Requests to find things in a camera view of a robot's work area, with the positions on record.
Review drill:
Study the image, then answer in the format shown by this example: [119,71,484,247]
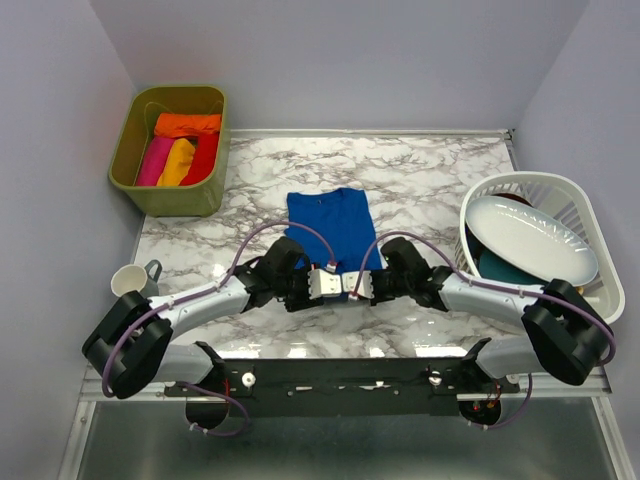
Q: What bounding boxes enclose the teal round plate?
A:
[477,250,542,285]

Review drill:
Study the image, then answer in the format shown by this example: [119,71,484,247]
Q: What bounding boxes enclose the yellow rolled t shirt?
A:
[156,138,196,187]

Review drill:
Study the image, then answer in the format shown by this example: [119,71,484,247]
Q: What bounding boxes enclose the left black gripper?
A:
[273,262,324,314]

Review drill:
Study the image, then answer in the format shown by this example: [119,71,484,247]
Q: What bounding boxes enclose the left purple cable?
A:
[101,220,337,437]

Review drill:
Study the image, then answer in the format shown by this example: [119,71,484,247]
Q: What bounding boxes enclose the red rolled t shirt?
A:
[180,132,220,186]

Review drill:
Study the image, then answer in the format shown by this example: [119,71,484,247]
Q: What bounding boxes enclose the white plastic laundry basket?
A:
[456,171,626,324]

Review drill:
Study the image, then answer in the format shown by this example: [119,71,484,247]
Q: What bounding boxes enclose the orange rolled t shirt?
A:
[153,113,222,138]

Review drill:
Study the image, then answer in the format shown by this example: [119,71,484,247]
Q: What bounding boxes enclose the dark brown bowl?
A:
[493,192,532,207]

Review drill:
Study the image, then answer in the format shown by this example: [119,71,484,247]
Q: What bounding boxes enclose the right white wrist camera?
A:
[341,270,374,300]

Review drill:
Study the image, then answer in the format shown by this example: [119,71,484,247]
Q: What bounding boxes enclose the aluminium frame rail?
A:
[78,355,612,402]

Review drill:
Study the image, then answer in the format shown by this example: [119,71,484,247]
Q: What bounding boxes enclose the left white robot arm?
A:
[81,237,308,399]

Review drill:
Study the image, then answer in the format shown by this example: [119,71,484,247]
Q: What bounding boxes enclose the grey mug behind cup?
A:
[140,259,163,298]

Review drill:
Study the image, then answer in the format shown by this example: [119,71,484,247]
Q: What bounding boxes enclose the olive green plastic bin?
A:
[108,85,231,217]

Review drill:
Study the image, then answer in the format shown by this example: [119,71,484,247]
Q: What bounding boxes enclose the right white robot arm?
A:
[357,232,616,392]

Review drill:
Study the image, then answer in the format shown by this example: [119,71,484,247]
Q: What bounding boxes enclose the blue printed t shirt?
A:
[285,188,382,275]

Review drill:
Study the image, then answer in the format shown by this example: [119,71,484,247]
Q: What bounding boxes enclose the pink rolled t shirt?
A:
[135,136,175,187]

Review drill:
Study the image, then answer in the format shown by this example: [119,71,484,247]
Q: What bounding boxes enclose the white round plate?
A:
[465,196,599,286]

